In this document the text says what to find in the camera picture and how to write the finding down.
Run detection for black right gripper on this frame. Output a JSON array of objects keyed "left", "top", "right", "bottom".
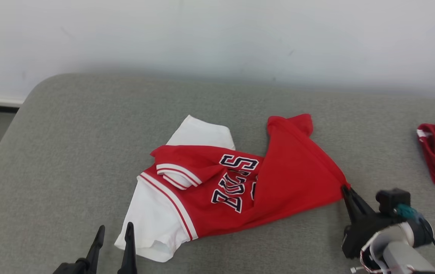
[{"left": 341, "top": 185, "right": 403, "bottom": 260}]

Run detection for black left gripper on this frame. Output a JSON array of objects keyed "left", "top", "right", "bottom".
[{"left": 52, "top": 222, "right": 138, "bottom": 274}]

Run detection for red white Bulls jersey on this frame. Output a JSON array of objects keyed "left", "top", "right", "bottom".
[{"left": 114, "top": 113, "right": 351, "bottom": 263}]

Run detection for grey fabric sofa seat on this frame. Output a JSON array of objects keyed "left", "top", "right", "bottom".
[{"left": 0, "top": 72, "right": 435, "bottom": 274}]

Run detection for red white right arm wires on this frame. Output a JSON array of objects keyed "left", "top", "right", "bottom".
[{"left": 350, "top": 234, "right": 384, "bottom": 274}]

